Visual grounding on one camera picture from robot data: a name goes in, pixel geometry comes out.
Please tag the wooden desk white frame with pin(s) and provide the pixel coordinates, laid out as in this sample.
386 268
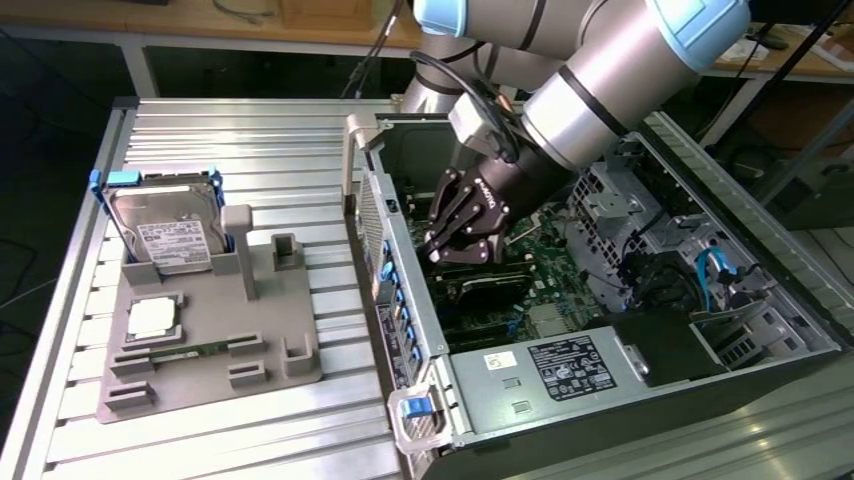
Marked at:
200 30
814 62

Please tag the grey power supply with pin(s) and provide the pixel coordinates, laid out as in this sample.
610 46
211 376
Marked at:
501 385

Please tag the green RAM stick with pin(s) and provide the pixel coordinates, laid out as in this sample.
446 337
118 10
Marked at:
190 352

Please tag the blue slot clip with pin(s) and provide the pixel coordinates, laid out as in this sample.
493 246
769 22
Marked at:
389 271
386 251
413 336
418 360
399 297
406 316

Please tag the grey parts rack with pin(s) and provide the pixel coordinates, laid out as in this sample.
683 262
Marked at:
267 325

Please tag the black box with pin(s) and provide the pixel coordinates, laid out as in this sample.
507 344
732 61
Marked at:
821 200

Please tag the grey metal strut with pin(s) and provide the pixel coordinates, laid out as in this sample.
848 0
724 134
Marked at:
808 152

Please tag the open black PC case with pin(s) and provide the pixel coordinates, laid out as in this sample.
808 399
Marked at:
601 440

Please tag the black tripod leg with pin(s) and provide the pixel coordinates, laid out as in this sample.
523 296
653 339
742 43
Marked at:
801 46

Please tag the green motherboard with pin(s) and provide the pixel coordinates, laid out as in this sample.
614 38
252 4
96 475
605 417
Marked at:
554 280

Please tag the black monitor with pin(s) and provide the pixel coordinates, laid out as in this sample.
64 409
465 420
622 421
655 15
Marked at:
801 10

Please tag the silver chipset heatsink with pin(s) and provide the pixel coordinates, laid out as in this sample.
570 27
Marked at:
553 321

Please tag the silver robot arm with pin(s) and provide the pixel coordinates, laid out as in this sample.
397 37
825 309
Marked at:
621 85

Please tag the silver CPU chip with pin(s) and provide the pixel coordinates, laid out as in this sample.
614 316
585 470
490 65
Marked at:
154 320

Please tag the silver hard disk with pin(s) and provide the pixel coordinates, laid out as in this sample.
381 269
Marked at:
167 220

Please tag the blue disk caddy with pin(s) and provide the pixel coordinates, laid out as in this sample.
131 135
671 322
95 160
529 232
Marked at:
123 179

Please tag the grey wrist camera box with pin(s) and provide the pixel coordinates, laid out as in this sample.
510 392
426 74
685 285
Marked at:
477 120

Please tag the metal disk bay cage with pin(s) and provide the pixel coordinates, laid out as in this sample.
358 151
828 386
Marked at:
614 220

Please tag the blue case latch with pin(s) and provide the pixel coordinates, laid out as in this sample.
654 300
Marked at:
417 406

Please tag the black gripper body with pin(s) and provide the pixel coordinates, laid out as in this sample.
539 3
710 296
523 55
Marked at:
527 180

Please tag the brown cardboard box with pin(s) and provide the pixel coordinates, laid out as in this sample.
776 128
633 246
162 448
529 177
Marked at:
327 12

